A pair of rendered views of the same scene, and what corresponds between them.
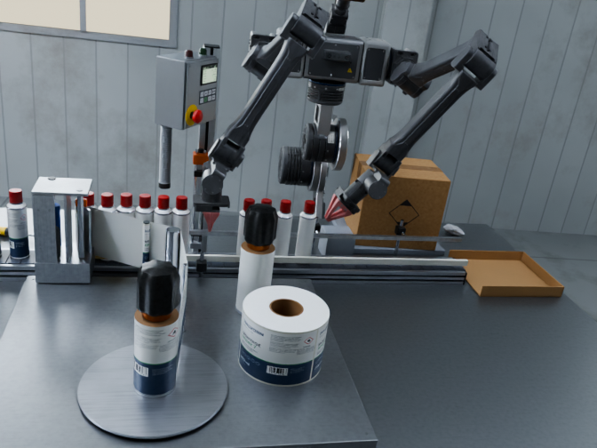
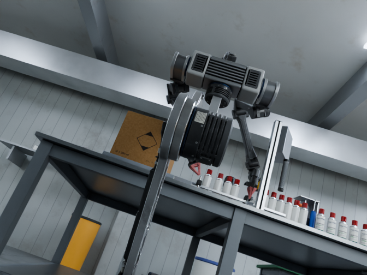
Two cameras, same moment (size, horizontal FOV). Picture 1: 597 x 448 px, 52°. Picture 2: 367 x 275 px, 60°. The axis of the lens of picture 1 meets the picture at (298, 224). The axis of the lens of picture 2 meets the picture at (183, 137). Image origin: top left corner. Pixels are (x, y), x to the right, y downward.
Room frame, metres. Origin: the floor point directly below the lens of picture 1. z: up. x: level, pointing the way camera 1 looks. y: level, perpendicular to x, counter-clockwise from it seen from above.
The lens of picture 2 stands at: (3.66, 0.22, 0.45)
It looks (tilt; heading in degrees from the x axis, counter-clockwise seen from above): 22 degrees up; 194
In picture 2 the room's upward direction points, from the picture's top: 19 degrees clockwise
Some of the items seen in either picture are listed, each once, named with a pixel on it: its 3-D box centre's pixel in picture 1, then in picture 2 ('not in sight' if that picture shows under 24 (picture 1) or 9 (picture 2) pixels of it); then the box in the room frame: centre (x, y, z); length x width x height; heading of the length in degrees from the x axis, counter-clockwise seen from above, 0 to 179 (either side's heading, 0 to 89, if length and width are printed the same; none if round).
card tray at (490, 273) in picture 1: (503, 272); not in sight; (1.90, -0.73, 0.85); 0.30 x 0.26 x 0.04; 104
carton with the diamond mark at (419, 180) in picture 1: (394, 201); (147, 148); (2.11, -0.34, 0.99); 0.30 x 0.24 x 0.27; 98
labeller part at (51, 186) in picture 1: (63, 186); (306, 199); (1.46, 0.62, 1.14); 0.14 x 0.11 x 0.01; 104
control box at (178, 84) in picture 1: (187, 89); (280, 144); (1.72, 0.36, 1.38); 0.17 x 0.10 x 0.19; 159
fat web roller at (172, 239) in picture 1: (171, 260); not in sight; (1.44, 0.33, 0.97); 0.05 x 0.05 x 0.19
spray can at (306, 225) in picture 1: (306, 231); (205, 184); (1.73, -0.03, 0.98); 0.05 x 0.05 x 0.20
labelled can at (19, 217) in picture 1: (18, 224); (330, 228); (1.52, 0.78, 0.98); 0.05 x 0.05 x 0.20
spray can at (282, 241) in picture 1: (282, 231); (217, 189); (1.71, 0.05, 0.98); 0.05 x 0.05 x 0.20
